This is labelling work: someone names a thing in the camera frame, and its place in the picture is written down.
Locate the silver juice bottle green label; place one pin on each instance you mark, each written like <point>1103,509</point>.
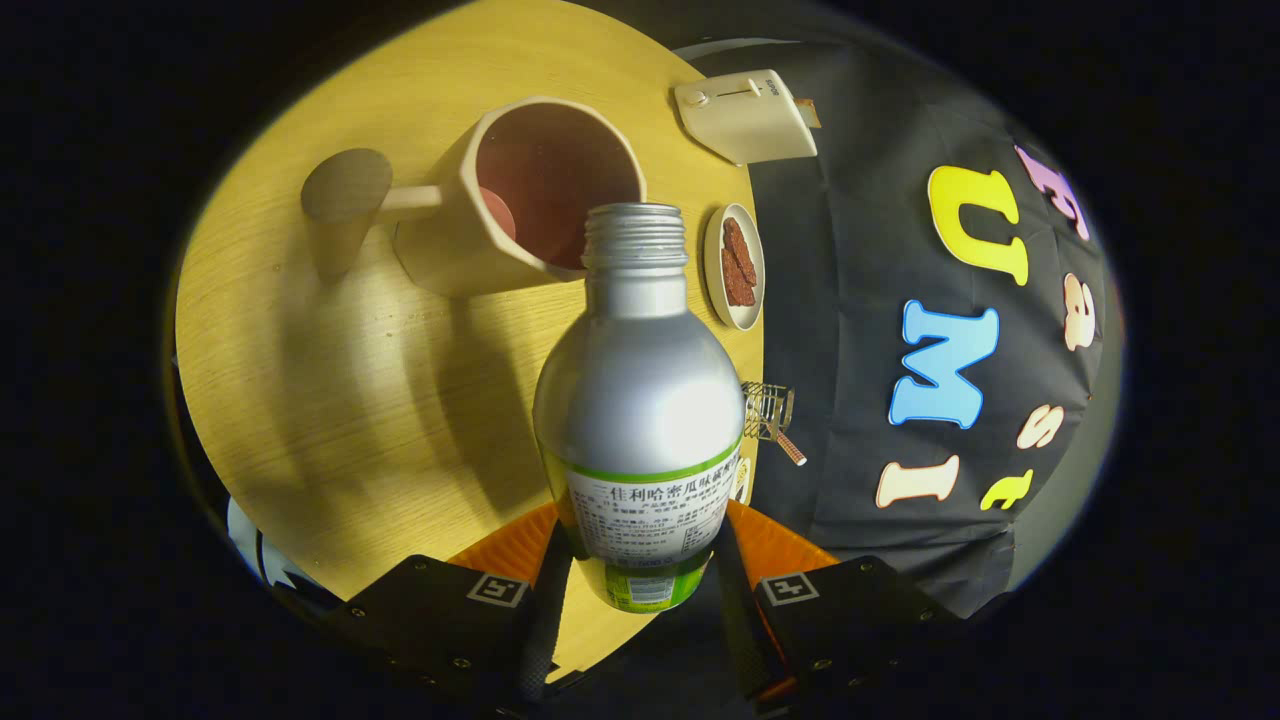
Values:
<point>640,400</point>

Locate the red striped stick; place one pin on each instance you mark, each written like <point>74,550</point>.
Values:
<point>791,449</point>

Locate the red meat strips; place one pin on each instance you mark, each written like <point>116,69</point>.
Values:
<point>738,265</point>

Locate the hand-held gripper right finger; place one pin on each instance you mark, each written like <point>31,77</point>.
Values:
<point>860,610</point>

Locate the white toaster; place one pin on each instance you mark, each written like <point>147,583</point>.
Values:
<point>745,120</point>

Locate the toast slice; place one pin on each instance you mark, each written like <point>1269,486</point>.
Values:
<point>810,113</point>

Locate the wooden table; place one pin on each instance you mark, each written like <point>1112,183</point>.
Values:
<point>350,400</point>

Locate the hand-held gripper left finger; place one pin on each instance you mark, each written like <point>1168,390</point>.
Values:
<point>430,610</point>

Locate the black backdrop cloth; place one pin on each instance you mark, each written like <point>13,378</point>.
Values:
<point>850,300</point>

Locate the white oval plate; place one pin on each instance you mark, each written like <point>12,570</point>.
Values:
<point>712,270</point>

